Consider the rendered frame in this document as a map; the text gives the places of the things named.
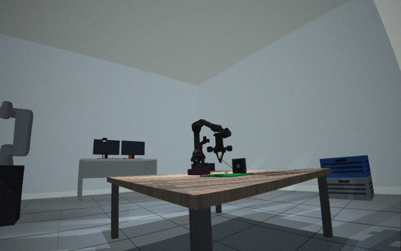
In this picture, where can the green circuit board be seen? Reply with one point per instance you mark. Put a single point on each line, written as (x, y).
(225, 175)

